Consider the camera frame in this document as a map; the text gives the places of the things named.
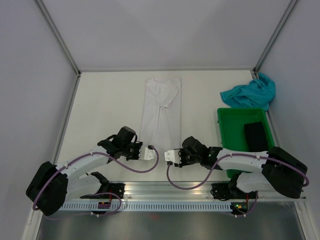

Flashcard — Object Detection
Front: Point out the white t shirt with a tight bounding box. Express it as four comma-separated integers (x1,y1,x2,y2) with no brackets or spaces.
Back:
139,78,182,152

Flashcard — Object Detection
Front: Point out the black rolled t shirt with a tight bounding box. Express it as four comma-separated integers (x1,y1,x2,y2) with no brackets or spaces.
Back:
244,121,269,152

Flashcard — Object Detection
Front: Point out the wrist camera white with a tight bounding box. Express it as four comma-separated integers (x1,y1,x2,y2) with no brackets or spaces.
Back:
138,145,156,161
164,149,181,166

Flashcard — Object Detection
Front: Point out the white slotted cable duct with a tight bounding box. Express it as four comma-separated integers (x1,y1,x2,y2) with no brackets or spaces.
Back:
60,200,232,212

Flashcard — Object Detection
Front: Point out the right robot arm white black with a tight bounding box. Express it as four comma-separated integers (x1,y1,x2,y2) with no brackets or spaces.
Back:
164,136,310,199

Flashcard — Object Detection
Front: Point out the teal t shirt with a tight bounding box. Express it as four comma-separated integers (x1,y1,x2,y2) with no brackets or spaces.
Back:
220,73,276,111

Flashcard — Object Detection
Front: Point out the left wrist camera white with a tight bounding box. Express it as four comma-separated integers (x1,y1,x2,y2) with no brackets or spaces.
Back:
138,145,156,161

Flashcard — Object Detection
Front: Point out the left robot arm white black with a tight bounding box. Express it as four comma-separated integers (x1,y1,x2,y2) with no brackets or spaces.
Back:
26,126,143,216

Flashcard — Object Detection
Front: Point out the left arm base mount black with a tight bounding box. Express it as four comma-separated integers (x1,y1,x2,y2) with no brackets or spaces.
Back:
80,183,125,201

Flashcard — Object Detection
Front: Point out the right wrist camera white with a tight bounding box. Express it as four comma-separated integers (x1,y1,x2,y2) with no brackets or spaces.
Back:
164,149,181,166

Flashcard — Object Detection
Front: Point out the green plastic bin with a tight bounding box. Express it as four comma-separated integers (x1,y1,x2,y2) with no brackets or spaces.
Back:
216,107,276,179

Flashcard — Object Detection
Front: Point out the left aluminium frame post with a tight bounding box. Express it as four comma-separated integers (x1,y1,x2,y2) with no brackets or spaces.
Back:
34,0,81,77

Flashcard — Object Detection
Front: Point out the right aluminium frame post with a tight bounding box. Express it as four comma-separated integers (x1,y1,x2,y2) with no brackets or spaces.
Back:
250,0,300,79

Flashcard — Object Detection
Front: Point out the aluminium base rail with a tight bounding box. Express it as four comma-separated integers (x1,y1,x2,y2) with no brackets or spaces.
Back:
64,180,307,201

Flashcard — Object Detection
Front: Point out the aluminium frame post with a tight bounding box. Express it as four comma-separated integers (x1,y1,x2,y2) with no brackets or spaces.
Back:
34,0,81,77
250,0,300,79

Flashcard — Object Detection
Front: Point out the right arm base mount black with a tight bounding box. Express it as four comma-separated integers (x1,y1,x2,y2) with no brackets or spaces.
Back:
210,182,257,201

